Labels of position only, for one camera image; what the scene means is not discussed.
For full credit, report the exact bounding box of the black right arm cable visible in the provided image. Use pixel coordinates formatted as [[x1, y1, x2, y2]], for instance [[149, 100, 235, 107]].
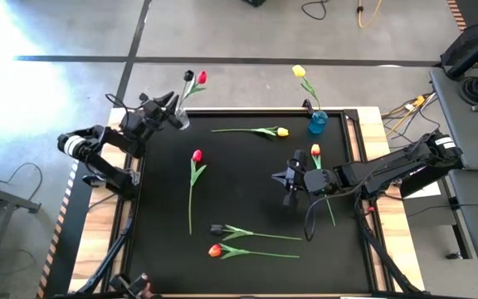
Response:
[[303, 189, 360, 243]]

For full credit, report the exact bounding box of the orange-red tulip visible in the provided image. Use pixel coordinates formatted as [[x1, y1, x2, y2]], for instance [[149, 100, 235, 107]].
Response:
[[207, 243, 301, 261]]

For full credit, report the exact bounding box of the black table mat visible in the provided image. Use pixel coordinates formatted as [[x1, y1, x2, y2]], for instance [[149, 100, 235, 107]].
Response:
[[124, 111, 373, 294]]

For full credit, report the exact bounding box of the black looped floor cable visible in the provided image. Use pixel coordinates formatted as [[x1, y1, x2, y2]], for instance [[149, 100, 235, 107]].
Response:
[[300, 0, 328, 22]]

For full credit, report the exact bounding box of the thin black floor cable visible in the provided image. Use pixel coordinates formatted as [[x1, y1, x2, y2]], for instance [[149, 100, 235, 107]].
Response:
[[419, 103, 443, 140]]

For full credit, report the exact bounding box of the yellow floor cable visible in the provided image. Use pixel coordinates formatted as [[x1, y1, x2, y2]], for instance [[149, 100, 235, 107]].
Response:
[[357, 0, 384, 29]]

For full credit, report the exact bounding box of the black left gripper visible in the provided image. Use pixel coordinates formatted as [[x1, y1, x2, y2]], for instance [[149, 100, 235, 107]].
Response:
[[134, 91, 184, 133]]

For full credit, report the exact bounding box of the clear glass vase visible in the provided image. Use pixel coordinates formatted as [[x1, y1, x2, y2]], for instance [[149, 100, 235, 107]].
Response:
[[174, 106, 192, 131]]

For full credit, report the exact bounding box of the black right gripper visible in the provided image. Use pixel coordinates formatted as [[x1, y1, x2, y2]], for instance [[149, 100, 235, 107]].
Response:
[[271, 149, 340, 208]]

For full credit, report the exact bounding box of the black pole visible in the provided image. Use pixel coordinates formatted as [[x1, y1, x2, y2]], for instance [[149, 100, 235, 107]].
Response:
[[445, 22, 478, 81]]

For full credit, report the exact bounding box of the blue glass vase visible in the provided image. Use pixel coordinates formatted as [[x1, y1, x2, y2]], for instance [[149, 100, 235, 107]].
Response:
[[307, 110, 329, 135]]

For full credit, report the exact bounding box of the black tulip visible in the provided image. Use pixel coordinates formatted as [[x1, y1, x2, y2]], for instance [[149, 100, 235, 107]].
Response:
[[209, 223, 303, 242], [178, 69, 195, 112]]

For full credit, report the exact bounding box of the black case red label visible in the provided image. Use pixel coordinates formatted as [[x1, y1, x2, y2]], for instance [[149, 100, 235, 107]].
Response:
[[440, 22, 478, 67]]

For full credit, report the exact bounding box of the yellow plug cable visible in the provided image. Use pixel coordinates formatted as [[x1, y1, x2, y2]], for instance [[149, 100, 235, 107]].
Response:
[[382, 93, 437, 135]]

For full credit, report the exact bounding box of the black aluminium table frame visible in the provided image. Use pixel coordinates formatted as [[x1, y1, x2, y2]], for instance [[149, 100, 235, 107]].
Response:
[[68, 106, 427, 299]]

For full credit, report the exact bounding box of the red and yellow tulip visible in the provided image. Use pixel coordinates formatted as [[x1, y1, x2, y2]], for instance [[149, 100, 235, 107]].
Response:
[[310, 143, 337, 228]]

